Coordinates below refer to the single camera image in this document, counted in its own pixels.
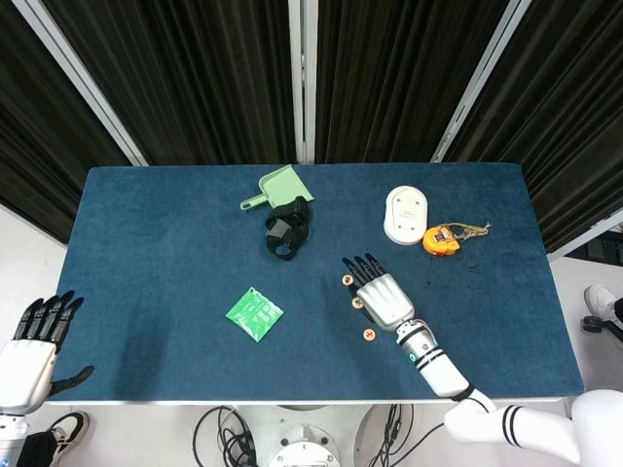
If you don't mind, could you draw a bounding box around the white metal frame rail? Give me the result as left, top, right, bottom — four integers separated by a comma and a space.
545, 206, 623, 259

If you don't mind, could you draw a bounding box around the olive braided cord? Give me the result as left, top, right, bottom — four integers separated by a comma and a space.
440, 221, 493, 240

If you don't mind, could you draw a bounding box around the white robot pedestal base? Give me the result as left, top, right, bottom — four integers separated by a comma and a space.
238, 403, 374, 467

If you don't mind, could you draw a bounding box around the green foil sachet packet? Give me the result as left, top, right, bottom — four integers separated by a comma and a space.
225, 285, 285, 344

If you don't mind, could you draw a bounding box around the white metal frame post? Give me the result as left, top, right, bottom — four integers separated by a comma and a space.
12, 0, 150, 167
430, 0, 535, 164
287, 0, 318, 165

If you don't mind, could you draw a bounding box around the black strap band device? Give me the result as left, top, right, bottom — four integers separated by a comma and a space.
264, 196, 312, 263

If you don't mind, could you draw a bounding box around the white oval plastic case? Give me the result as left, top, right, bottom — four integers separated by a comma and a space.
383, 185, 430, 246

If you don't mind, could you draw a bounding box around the black pleated curtain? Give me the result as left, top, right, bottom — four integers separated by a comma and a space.
0, 0, 132, 244
445, 0, 623, 254
41, 0, 299, 166
314, 0, 512, 164

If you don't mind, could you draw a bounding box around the dark grated box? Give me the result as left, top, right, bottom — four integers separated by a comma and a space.
583, 228, 623, 262

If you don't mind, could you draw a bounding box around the black cable bundle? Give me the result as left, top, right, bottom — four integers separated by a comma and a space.
193, 405, 257, 467
372, 403, 447, 467

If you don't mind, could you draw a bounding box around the plain white sneaker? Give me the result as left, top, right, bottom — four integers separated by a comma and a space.
583, 285, 618, 320

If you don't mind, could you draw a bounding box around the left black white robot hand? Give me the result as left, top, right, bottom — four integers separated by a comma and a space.
0, 290, 95, 415

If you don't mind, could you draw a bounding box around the orange tape measure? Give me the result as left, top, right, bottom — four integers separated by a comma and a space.
421, 224, 461, 258

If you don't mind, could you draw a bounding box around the light green plastic dustpan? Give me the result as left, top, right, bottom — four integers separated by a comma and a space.
239, 164, 315, 212

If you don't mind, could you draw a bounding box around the black trouser leg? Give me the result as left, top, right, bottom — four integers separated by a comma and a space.
605, 296, 623, 341
21, 431, 59, 467

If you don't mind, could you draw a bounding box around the blue felt table cover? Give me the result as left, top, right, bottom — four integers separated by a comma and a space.
46, 162, 587, 405

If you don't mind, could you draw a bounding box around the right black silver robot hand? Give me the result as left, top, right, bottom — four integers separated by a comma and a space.
342, 252, 416, 333

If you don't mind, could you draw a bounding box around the white and black sneaker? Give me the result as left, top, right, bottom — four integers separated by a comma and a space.
48, 411, 92, 456

